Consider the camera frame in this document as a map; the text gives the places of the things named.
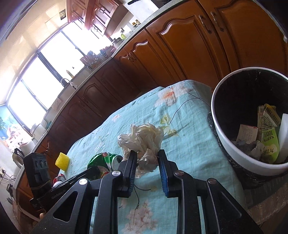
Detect red Ovaltine snack bag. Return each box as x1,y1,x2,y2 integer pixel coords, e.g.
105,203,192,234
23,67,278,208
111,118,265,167
236,124,258,144

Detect crushed green soda can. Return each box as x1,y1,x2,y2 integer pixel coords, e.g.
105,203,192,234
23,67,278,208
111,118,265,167
87,152,123,179

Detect wooden lower kitchen cabinets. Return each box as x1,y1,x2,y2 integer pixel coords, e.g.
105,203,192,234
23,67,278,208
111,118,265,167
13,0,288,181

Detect green milk carton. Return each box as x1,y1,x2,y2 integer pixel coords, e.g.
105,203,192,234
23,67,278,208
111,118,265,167
257,104,281,164

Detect electric kettle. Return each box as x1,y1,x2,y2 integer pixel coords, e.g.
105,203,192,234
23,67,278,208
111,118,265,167
12,148,25,168

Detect white foam block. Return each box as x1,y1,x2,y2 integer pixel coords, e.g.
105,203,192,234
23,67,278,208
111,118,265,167
275,114,288,164

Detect light blue floral tablecloth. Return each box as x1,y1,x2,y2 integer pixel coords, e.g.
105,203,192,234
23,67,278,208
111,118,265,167
64,80,246,233

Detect yellow honeycomb sponge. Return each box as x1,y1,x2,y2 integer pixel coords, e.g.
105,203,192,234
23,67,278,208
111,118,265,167
55,152,70,171

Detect white tissue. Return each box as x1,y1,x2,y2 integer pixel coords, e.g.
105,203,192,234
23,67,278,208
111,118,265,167
118,123,164,178

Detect chrome sink faucet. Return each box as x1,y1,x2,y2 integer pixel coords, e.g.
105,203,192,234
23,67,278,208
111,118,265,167
60,78,77,90

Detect wooden upper wall cabinets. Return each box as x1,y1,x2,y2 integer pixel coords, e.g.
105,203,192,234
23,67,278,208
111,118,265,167
66,0,133,37

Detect kitchen window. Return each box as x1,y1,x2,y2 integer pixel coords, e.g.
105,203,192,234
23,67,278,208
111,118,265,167
7,23,110,132

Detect white rimmed black trash bin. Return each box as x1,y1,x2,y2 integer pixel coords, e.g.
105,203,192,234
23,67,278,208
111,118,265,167
210,67,287,189

